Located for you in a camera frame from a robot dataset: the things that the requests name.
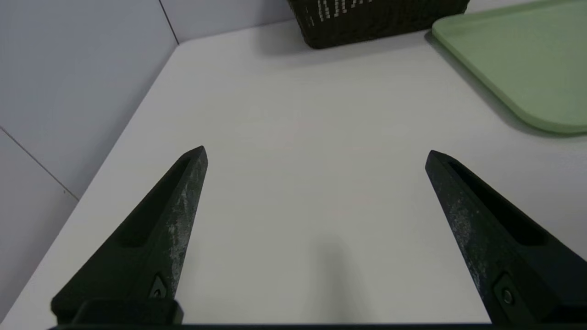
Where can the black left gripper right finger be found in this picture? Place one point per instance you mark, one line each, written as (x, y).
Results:
(509, 256)

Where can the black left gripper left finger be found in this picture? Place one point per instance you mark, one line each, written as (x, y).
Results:
(146, 247)

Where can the dark brown wicker basket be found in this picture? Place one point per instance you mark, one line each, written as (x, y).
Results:
(376, 20)

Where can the green plastic tray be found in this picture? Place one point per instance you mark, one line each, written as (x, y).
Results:
(527, 59)

